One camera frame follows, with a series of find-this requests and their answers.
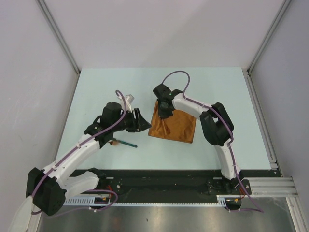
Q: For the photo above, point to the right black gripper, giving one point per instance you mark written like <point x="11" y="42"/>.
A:
<point x="163" y="115"/>

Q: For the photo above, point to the white slotted cable duct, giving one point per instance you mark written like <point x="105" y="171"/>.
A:
<point x="79" y="200"/>

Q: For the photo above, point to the left aluminium corner post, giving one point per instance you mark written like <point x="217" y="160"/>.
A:
<point x="47" y="14"/>

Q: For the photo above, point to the orange cloth napkin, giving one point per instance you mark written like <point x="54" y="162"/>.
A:
<point x="179" y="127"/>

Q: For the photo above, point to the aluminium corner post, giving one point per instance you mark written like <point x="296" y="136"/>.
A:
<point x="269" y="34"/>
<point x="47" y="14"/>

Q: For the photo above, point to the aluminium front rail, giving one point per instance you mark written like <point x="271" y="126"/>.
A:
<point x="273" y="187"/>

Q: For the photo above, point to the right aluminium side rail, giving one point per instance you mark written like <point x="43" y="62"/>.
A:
<point x="261" y="121"/>

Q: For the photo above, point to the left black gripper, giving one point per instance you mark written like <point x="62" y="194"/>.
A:
<point x="142" y="124"/>

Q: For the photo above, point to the right aluminium corner post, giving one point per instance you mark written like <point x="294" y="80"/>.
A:
<point x="269" y="34"/>

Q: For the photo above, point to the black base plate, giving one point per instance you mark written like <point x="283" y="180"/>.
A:
<point x="139" y="196"/>

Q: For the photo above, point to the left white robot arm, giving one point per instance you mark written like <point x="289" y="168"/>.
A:
<point x="52" y="185"/>

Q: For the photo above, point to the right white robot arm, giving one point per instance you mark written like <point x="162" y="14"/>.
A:
<point x="216" y="124"/>

